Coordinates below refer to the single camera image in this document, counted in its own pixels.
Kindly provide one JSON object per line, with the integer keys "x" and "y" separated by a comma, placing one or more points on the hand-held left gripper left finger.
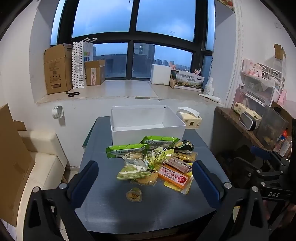
{"x": 84, "y": 183}

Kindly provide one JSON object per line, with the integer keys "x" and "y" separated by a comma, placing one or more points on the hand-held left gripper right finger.
{"x": 205, "y": 185}

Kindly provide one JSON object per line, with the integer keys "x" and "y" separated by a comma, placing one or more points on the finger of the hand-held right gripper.
{"x": 261, "y": 153}
{"x": 248, "y": 168}

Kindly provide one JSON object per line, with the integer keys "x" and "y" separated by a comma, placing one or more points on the pale green snack packet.
{"x": 133, "y": 168}

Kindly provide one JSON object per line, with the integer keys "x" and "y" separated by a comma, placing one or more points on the long green snack packet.
{"x": 124, "y": 151}
{"x": 159, "y": 141}

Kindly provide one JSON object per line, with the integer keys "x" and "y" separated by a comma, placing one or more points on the round rice cracker packet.
{"x": 145, "y": 180}

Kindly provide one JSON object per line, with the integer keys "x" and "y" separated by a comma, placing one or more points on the white cardboard box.
{"x": 148, "y": 129}

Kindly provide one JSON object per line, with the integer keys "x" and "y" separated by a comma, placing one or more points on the red capped bottle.
{"x": 285, "y": 141}

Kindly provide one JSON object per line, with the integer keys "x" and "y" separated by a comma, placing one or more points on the clear plastic container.
{"x": 271, "y": 126}

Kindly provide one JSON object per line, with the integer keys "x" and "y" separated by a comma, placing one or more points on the orange snack packet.
{"x": 174, "y": 177}

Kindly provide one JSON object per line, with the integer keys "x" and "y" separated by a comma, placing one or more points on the pink snack packet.
{"x": 179, "y": 164}

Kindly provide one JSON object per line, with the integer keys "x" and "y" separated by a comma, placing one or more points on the clear yellow snack packet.
{"x": 187, "y": 156}

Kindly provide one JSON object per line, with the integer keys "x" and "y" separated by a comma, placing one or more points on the white and black device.
{"x": 247, "y": 121}

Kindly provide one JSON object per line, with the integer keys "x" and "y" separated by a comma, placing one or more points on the wooden side shelf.
{"x": 233, "y": 125}

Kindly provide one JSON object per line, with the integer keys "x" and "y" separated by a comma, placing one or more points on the small dark green snack packet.
{"x": 185, "y": 146}

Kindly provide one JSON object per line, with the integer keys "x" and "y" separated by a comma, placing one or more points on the cream sofa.
{"x": 44, "y": 162}

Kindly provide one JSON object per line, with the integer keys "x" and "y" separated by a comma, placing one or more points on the cream printed carton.
{"x": 241, "y": 109}

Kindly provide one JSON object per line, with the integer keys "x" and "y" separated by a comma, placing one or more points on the small jelly cup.
{"x": 134, "y": 195}

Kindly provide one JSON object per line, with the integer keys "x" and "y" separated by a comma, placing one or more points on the yellow-green foil snack packet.
{"x": 157, "y": 158}

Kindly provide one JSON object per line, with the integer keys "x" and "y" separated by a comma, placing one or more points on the yellow tissue pack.
{"x": 190, "y": 119}

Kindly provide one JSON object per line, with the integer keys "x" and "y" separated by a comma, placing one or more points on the flat brown cardboard sheet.
{"x": 11, "y": 162}

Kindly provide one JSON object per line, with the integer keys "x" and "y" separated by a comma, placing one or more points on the white tape roll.
{"x": 57, "y": 112}

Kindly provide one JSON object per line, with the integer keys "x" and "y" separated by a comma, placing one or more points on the white tube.
{"x": 209, "y": 96}

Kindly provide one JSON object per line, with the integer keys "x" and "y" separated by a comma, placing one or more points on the white mini drawer unit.
{"x": 271, "y": 74}

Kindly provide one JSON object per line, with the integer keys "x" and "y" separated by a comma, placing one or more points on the white plastic bottle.
{"x": 208, "y": 88}

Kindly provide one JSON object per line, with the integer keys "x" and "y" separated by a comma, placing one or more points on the pink floral pouch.
{"x": 252, "y": 67}

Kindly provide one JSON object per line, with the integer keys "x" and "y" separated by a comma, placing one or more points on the black scissors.
{"x": 72, "y": 93}

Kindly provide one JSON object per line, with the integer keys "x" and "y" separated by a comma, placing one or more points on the landscape printed box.
{"x": 188, "y": 81}

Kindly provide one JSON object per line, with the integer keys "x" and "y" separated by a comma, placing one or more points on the small brown cardboard box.
{"x": 94, "y": 73}

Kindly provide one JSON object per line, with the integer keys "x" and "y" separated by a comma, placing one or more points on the polka dot paper bag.
{"x": 79, "y": 67}

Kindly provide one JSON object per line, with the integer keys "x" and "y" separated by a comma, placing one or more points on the large brown cardboard box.
{"x": 57, "y": 69}

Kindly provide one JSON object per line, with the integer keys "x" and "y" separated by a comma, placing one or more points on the white foam box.
{"x": 160, "y": 74}

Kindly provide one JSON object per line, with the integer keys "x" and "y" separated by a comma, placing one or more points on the cardboard piece on wall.
{"x": 279, "y": 51}

